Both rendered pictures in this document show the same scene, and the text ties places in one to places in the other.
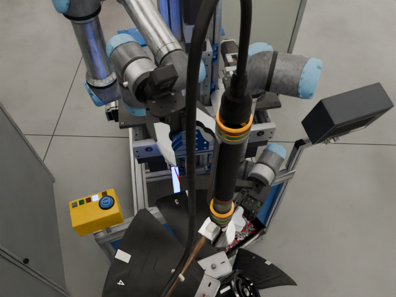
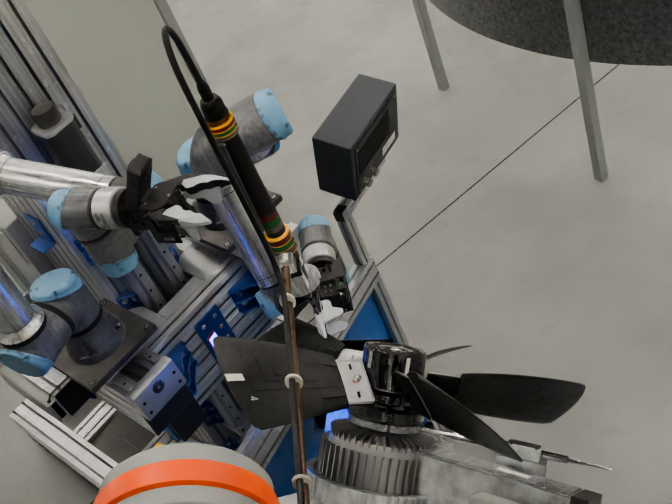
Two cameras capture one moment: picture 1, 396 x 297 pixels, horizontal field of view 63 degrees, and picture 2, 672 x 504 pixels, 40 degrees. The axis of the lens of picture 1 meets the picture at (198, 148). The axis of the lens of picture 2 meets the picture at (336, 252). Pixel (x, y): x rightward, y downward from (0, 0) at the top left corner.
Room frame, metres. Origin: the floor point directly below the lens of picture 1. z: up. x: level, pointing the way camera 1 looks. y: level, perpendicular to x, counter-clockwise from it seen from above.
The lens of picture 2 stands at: (-0.87, 0.36, 2.51)
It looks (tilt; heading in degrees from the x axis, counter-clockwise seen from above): 41 degrees down; 336
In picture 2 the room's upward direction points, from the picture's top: 25 degrees counter-clockwise
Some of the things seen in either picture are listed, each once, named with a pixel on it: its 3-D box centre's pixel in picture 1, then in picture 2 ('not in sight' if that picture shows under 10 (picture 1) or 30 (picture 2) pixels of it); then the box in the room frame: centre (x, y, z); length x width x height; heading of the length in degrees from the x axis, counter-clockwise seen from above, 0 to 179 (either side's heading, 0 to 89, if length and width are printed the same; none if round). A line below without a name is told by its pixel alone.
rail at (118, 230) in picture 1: (200, 203); (289, 397); (0.63, -0.01, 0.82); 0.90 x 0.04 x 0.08; 111
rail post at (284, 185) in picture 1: (270, 212); (408, 366); (0.78, -0.41, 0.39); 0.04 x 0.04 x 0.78; 21
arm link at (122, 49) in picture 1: (129, 60); (82, 209); (0.58, 0.15, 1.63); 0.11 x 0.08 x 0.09; 31
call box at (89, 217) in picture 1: (97, 213); not in sight; (0.49, 0.36, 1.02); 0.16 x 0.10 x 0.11; 111
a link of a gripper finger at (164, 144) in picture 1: (166, 151); (191, 227); (0.33, 0.06, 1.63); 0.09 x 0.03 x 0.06; 9
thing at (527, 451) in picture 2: not in sight; (523, 450); (-0.07, -0.16, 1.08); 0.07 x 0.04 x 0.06; 31
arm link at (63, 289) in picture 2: not in sight; (62, 300); (1.00, 0.25, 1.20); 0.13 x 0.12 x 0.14; 120
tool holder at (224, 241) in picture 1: (217, 227); (293, 267); (0.24, -0.04, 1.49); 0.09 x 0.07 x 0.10; 146
